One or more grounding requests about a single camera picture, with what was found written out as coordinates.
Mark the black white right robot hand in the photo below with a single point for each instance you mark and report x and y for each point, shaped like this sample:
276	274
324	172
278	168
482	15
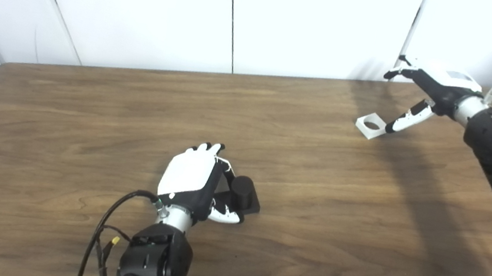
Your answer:
445	86

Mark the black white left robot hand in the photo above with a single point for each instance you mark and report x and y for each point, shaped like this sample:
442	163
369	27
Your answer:
185	173

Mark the black peg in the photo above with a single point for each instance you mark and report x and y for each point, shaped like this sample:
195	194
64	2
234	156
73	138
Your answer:
243	190

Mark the white square piece with hole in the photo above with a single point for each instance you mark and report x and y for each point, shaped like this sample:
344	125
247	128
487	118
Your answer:
365	130

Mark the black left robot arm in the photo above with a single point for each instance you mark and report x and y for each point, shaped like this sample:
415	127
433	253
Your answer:
156	260

